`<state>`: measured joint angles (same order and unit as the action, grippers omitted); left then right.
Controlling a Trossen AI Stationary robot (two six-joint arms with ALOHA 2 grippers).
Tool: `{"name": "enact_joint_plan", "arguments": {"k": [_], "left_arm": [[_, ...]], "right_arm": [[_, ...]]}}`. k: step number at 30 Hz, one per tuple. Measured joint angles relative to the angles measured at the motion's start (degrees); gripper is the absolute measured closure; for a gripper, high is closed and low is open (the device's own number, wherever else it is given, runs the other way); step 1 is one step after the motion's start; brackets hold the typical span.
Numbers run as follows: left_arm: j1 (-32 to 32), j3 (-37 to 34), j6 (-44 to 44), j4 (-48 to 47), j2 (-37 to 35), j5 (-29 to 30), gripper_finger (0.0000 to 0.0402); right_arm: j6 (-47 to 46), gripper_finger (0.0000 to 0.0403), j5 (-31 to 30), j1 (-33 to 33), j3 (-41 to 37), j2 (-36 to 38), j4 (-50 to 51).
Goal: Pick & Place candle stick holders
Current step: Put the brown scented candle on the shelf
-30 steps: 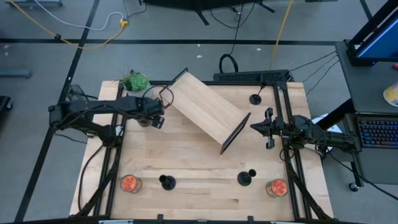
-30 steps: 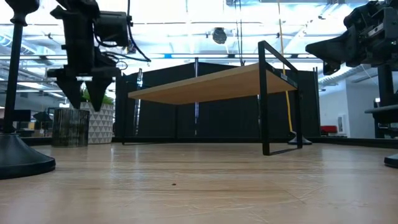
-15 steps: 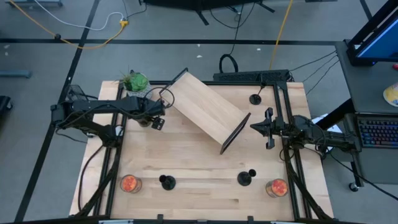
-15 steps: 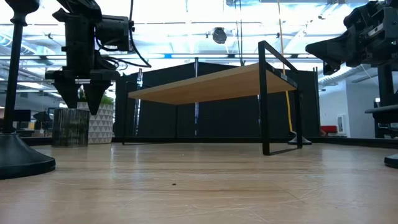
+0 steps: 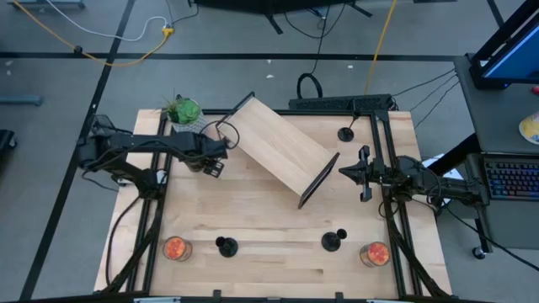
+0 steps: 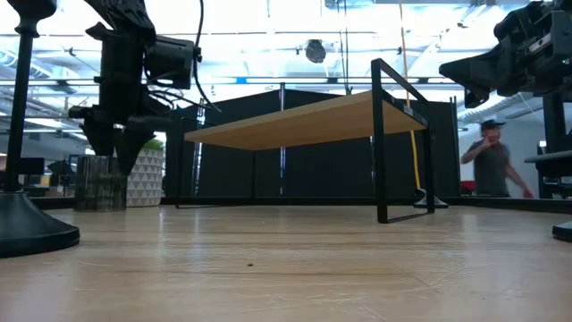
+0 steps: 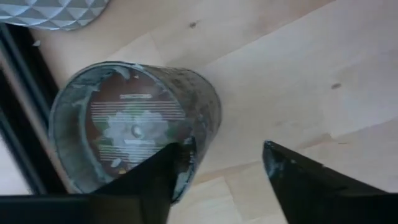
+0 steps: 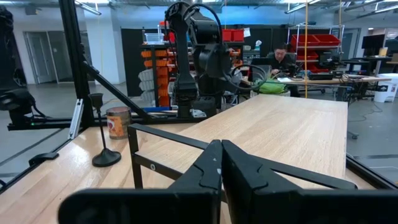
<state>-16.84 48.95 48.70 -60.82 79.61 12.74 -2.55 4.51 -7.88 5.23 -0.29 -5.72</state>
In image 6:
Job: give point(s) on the black overhead camera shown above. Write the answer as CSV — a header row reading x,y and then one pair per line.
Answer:
x,y
315,51

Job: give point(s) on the red background object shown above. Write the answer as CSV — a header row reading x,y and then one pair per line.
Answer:
x,y
468,188

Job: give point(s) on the wooden shelf riser black frame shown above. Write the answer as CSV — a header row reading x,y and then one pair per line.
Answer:
x,y
313,121

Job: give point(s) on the succulent in patterned white pot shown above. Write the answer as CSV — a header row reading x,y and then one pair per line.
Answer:
x,y
147,179

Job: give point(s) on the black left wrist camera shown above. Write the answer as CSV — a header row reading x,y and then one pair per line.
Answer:
x,y
172,62

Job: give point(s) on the black partition screen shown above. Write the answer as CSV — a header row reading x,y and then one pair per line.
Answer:
x,y
313,174

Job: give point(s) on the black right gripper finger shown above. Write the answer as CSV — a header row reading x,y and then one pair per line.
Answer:
x,y
482,71
476,98

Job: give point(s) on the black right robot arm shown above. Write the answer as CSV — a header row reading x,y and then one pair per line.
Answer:
x,y
564,44

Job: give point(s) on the dark grey desk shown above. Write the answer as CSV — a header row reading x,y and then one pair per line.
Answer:
x,y
554,163

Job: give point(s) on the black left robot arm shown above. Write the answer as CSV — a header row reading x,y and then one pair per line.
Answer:
x,y
125,18

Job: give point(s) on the person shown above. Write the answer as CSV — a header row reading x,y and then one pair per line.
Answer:
x,y
491,165

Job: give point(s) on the black computer monitor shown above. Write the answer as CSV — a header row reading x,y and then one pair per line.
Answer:
x,y
554,125

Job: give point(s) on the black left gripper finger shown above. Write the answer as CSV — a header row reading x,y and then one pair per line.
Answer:
x,y
129,147
100,134

